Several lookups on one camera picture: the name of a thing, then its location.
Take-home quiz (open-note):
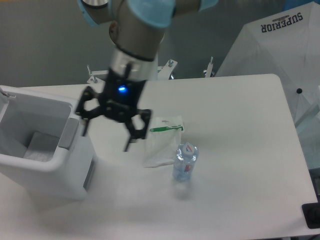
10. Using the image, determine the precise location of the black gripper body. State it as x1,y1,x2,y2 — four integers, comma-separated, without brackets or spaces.
98,69,147,123

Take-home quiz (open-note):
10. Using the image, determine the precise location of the white push-button trash can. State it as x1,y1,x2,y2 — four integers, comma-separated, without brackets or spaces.
0,85,98,200

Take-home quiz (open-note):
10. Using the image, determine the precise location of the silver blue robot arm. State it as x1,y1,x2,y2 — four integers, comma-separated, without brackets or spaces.
75,0,216,143

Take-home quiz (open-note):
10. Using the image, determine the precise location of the white green plastic bag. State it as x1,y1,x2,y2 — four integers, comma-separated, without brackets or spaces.
142,115,184,168

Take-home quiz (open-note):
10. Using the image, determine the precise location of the clear plastic water bottle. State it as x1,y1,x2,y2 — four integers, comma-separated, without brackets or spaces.
172,142,199,182

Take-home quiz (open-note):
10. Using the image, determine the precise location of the white Superior umbrella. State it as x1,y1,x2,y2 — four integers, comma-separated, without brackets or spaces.
216,1,320,122

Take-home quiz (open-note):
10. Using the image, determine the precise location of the black device at edge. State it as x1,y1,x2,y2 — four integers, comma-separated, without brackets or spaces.
301,202,320,229

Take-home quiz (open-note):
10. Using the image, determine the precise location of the white metal base frame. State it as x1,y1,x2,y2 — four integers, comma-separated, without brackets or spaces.
86,57,216,84

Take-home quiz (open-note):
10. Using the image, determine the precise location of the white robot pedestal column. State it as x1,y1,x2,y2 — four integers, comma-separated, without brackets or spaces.
148,52,159,81

